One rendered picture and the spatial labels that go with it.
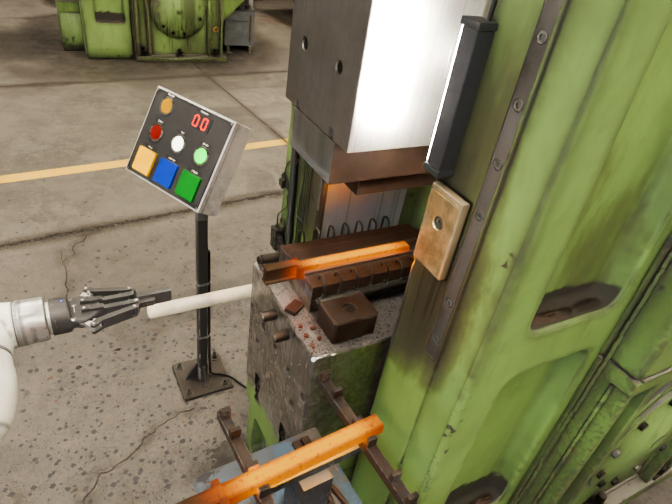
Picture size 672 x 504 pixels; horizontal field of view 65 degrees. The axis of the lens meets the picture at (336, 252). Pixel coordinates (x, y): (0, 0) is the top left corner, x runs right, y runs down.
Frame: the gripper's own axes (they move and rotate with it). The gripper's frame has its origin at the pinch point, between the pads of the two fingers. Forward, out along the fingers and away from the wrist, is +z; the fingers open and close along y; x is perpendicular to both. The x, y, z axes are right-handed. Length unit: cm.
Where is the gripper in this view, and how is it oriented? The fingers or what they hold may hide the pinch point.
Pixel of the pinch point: (154, 296)
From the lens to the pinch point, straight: 121.3
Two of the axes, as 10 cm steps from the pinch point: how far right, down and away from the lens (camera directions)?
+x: 1.4, -8.1, -5.7
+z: 8.8, -1.7, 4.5
